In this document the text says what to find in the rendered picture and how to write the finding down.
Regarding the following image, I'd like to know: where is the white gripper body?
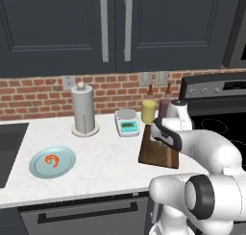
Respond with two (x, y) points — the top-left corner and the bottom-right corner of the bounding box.
(166, 116), (194, 132)

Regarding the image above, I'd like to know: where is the dark wooden cutting board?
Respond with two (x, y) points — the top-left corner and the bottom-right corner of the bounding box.
(137, 123), (181, 170)

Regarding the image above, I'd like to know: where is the light blue plate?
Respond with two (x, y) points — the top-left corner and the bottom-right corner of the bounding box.
(28, 145), (77, 180)

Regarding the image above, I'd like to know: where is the grey drawer front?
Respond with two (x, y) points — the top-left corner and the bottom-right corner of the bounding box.
(18, 194), (150, 235)

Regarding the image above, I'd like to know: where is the purple bottle with brown neck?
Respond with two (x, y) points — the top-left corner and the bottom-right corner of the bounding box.
(159, 82), (173, 119)

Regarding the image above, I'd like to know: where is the yellow bottle with brown neck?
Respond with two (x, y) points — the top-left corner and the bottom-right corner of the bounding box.
(140, 83), (159, 126)

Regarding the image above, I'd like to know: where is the black stove with hob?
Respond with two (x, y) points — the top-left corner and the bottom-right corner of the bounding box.
(178, 71), (246, 165)

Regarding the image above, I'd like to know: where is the white kitchen scale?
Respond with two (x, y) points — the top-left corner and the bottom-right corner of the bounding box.
(114, 108), (141, 138)

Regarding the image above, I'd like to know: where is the grey paper towel holder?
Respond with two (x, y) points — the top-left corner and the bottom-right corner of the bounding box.
(70, 81), (101, 138)

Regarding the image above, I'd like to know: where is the orange shrimp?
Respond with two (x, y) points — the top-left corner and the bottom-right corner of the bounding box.
(44, 153), (62, 170)

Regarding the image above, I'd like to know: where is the dark sink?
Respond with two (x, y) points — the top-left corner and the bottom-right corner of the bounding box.
(0, 122), (30, 190)

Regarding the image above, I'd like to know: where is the dark base cupboard door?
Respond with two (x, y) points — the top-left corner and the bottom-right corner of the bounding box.
(0, 206), (29, 235)

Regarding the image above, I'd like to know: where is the white wall socket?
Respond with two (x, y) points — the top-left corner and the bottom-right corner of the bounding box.
(155, 70), (170, 86)
(61, 74), (77, 91)
(138, 71), (155, 87)

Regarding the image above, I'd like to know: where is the grey cupboard door handle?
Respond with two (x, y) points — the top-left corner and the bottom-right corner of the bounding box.
(99, 0), (111, 63)
(123, 0), (134, 63)

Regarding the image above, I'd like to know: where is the black drawer handle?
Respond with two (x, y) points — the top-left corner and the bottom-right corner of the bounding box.
(37, 201), (139, 225)

